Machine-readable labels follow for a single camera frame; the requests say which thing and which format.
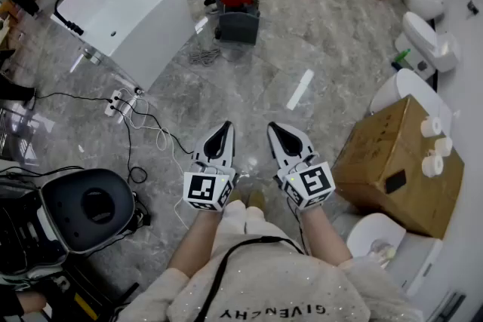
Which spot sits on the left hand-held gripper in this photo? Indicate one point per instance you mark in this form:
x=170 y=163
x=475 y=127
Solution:
x=200 y=188

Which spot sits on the person's white trousers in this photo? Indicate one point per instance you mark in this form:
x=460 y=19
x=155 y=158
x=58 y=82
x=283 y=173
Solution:
x=241 y=218

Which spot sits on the person's right forearm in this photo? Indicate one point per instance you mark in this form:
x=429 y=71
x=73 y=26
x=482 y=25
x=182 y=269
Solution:
x=324 y=237

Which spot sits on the small wall fitting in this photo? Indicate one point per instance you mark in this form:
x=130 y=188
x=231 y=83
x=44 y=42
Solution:
x=472 y=8

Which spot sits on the green plastic bottle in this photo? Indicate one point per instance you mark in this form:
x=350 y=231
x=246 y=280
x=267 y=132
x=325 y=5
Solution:
x=403 y=56

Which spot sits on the white bathtub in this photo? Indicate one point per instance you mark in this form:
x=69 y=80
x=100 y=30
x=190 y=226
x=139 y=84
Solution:
x=151 y=11

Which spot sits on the white toilet paper roll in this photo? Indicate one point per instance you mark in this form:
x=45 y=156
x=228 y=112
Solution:
x=432 y=165
x=430 y=126
x=443 y=147

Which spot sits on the white power strip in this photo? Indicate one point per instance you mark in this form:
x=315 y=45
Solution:
x=113 y=103

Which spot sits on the black equipment case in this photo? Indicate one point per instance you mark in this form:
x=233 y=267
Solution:
x=22 y=230

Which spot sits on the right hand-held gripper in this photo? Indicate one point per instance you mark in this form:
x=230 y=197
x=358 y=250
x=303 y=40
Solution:
x=313 y=183

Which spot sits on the large brown cardboard box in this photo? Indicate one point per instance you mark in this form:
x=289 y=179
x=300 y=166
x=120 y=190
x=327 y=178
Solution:
x=377 y=162

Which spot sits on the person's left forearm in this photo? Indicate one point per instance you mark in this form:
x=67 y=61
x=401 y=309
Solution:
x=196 y=241

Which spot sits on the black bathtub faucet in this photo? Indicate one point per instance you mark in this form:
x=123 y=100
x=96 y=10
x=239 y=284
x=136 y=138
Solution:
x=75 y=28

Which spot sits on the person's light knit sweater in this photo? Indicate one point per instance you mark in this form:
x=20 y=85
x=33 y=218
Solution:
x=271 y=283

